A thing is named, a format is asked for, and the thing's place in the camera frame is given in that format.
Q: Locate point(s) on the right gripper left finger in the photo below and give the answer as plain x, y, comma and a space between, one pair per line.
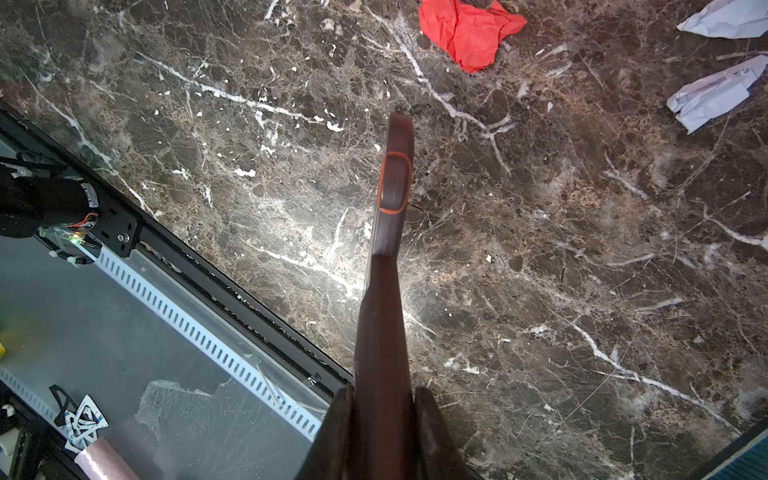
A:
328, 456

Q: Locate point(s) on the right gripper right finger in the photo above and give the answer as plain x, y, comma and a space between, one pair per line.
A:
438, 457

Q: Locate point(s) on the dark brown hand brush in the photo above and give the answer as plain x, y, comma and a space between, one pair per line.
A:
383, 401

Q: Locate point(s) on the red paper scrap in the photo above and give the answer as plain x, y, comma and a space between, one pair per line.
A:
470, 35

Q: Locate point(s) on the white paper scrap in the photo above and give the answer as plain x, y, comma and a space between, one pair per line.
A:
728, 19
715, 95

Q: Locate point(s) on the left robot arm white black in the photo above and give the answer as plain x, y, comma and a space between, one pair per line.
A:
29, 203

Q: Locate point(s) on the white slotted cable duct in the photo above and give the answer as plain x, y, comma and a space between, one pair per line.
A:
244, 361

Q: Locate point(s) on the right black frame post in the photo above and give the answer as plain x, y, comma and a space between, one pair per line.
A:
744, 459

